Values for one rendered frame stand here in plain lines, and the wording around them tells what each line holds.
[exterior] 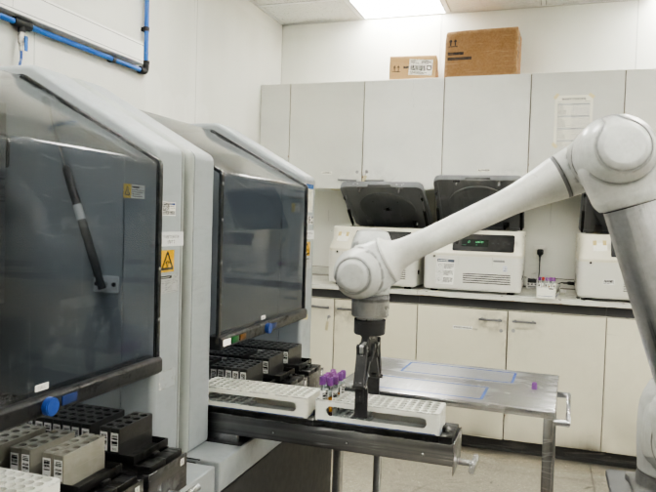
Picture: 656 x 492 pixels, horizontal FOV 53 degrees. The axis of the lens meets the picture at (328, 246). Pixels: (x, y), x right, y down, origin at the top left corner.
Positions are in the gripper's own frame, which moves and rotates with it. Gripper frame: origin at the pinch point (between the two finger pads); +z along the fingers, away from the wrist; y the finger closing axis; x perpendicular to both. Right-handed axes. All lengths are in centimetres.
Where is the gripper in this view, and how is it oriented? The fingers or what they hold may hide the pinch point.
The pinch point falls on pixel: (367, 402)
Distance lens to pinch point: 161.0
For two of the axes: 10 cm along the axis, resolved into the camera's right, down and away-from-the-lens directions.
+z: -0.3, 10.0, 0.4
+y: 3.2, -0.3, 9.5
